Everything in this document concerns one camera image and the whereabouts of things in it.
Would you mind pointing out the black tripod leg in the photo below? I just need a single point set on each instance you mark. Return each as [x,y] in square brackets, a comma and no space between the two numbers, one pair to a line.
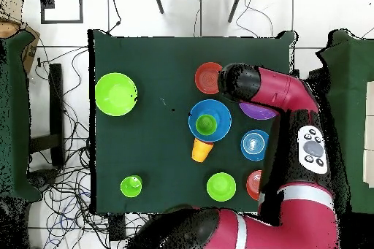
[236,5]
[158,0]

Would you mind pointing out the green stepped cup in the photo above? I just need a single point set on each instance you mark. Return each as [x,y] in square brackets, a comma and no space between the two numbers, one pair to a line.
[131,186]

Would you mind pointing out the orange bowl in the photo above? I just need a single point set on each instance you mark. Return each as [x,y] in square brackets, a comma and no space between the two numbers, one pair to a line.
[206,79]
[252,186]

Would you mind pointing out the brown cardboard box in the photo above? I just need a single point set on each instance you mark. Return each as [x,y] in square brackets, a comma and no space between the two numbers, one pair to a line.
[29,47]

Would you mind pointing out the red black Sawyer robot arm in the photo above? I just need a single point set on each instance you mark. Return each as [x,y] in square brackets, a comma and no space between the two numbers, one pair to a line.
[292,217]

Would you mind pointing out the orange-yellow stepped cup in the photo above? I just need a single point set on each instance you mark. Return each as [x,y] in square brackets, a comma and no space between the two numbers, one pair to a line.
[201,151]

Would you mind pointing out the large blue bowl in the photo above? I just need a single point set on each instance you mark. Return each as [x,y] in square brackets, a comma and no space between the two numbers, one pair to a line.
[223,114]

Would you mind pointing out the green cloth side table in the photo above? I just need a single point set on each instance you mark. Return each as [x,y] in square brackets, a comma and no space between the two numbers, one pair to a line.
[350,100]
[13,114]

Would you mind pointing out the small light green bowl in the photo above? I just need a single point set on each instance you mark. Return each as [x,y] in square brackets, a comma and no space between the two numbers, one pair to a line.
[221,187]

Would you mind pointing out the small blue bowl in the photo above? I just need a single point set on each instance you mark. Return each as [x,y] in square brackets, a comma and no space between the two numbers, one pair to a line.
[252,145]

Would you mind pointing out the purple bowl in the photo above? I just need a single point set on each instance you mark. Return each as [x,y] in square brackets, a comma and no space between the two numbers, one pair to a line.
[257,111]

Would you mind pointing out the grey stand base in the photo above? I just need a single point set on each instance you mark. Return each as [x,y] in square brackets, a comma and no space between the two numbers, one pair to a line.
[42,177]

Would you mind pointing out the dark green tablecloth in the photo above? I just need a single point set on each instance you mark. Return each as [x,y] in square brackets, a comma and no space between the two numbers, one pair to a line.
[146,158]

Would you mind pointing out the black box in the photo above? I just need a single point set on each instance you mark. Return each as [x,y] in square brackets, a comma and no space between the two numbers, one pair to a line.
[318,79]

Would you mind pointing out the large green bowl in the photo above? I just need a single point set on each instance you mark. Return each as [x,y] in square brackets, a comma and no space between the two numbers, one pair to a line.
[116,94]

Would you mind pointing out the black floor stand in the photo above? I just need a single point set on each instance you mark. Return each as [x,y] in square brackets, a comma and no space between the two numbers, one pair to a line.
[57,100]

